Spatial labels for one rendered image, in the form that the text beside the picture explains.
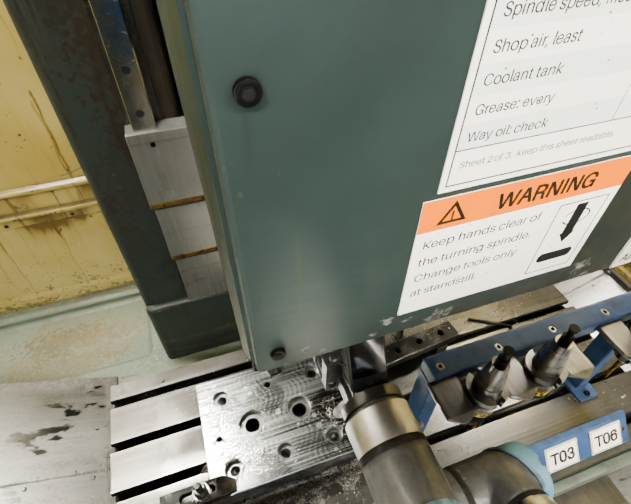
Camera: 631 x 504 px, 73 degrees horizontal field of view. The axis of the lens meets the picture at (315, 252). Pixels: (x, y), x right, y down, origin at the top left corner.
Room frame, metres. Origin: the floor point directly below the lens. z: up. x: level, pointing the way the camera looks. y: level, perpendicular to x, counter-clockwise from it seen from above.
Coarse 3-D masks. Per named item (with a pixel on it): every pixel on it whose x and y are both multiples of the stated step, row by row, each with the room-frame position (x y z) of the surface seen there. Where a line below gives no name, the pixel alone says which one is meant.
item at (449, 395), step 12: (432, 384) 0.31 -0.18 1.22; (444, 384) 0.31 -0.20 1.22; (456, 384) 0.31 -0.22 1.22; (432, 396) 0.29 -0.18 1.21; (444, 396) 0.29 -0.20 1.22; (456, 396) 0.29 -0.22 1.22; (468, 396) 0.29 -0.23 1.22; (444, 408) 0.27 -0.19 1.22; (456, 408) 0.27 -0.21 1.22; (468, 408) 0.27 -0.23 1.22; (456, 420) 0.26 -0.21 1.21; (468, 420) 0.26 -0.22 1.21
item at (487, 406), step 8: (480, 368) 0.33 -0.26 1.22; (472, 376) 0.32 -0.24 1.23; (464, 384) 0.31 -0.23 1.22; (472, 392) 0.29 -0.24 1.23; (504, 392) 0.29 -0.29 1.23; (472, 400) 0.29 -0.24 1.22; (480, 400) 0.28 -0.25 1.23; (488, 400) 0.28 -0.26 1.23; (496, 400) 0.28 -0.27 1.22; (504, 400) 0.28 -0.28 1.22; (480, 408) 0.28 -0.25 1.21; (488, 408) 0.27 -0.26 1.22
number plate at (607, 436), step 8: (608, 424) 0.36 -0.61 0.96; (616, 424) 0.36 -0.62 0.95; (592, 432) 0.34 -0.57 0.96; (600, 432) 0.34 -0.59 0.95; (608, 432) 0.34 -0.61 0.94; (616, 432) 0.35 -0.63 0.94; (592, 440) 0.33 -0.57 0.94; (600, 440) 0.33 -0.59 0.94; (608, 440) 0.33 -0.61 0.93; (616, 440) 0.33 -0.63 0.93; (592, 448) 0.32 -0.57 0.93; (600, 448) 0.32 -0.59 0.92; (608, 448) 0.32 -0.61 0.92
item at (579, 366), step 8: (544, 344) 0.38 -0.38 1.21; (576, 352) 0.37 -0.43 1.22; (568, 360) 0.35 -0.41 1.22; (576, 360) 0.35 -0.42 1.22; (584, 360) 0.35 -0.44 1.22; (568, 368) 0.34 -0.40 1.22; (576, 368) 0.34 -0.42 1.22; (584, 368) 0.34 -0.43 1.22; (592, 368) 0.34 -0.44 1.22; (568, 376) 0.33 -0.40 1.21; (576, 376) 0.33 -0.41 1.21; (584, 376) 0.33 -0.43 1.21
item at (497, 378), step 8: (488, 368) 0.30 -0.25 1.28; (496, 368) 0.30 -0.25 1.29; (480, 376) 0.31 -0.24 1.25; (488, 376) 0.30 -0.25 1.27; (496, 376) 0.29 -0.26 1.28; (504, 376) 0.29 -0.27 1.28; (472, 384) 0.31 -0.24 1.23; (480, 384) 0.30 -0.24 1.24; (488, 384) 0.29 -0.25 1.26; (496, 384) 0.29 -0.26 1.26; (504, 384) 0.29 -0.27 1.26; (480, 392) 0.29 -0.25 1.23; (488, 392) 0.29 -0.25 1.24; (496, 392) 0.29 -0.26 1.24
